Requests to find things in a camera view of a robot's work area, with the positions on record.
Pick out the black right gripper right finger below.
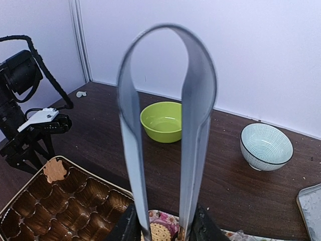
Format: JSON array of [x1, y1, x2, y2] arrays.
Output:
[[189, 204, 230, 241]]

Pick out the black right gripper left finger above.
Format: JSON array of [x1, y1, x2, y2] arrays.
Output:
[[106, 204, 141, 241]]

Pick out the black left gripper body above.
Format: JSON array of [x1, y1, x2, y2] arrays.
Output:
[[0, 125, 56, 175]]

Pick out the brown flower cookie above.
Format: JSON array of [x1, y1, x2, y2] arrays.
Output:
[[43, 158, 67, 183]]

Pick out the gold cookie tin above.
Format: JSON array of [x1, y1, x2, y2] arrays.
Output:
[[1, 156, 133, 240]]

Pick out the metal serving tongs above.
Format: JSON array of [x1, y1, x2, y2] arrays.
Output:
[[117, 24, 217, 240]]

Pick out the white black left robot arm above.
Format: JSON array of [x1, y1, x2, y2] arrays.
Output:
[[1, 35, 74, 175]]

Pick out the round patterned biscuit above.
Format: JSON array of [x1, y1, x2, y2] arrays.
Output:
[[150, 223, 172, 241]]

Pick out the floral cookie tray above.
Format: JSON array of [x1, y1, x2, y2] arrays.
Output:
[[140, 209, 254, 241]]

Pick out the white heart cookie piece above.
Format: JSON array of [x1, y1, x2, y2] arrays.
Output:
[[76, 91, 87, 98]]

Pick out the light blue striped bowl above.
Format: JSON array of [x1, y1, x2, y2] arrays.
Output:
[[240, 123, 294, 171]]

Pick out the green bowl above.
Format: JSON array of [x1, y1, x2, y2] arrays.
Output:
[[140, 101, 182, 144]]

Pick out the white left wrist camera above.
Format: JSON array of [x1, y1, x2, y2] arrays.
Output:
[[17, 108, 72, 134]]

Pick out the aluminium corner post left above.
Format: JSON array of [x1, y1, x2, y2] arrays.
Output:
[[69, 0, 93, 83]]

